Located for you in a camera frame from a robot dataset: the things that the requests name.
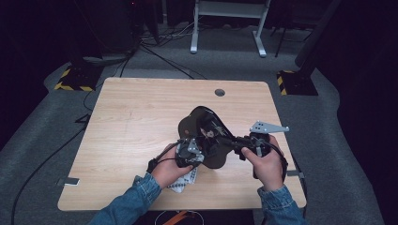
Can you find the person's right hand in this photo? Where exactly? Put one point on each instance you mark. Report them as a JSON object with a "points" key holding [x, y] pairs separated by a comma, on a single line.
{"points": [[269, 170]]}

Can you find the black slanted pole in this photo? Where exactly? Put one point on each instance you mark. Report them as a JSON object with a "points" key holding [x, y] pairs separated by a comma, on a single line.
{"points": [[316, 34]]}

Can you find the dark cabinet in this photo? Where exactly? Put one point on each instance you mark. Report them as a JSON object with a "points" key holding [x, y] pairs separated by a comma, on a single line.
{"points": [[109, 25]]}

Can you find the black tripod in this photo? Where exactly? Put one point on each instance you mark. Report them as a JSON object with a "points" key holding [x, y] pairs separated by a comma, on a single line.
{"points": [[283, 40]]}

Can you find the white desk frame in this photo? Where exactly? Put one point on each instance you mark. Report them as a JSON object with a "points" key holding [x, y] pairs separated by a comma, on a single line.
{"points": [[230, 9]]}

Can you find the black yellow striped stand base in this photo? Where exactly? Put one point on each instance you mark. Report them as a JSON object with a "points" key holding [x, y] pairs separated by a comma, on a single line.
{"points": [[78, 79], [297, 84]]}

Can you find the person's left hand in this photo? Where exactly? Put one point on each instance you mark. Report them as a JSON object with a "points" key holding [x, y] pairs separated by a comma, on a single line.
{"points": [[167, 172]]}

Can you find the black floral lacquer plate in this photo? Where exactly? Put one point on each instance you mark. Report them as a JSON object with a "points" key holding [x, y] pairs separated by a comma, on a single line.
{"points": [[203, 122]]}

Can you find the grey tape strip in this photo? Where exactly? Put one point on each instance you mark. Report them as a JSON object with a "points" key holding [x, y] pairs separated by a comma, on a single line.
{"points": [[294, 173], [68, 181]]}

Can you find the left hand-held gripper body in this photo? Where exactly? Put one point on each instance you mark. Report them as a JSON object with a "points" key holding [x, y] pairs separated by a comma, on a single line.
{"points": [[189, 154]]}

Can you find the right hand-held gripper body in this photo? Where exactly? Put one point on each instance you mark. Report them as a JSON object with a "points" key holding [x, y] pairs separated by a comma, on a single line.
{"points": [[261, 142]]}

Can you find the white checked cloth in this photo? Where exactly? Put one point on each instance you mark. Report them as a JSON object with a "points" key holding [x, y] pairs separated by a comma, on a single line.
{"points": [[184, 182]]}

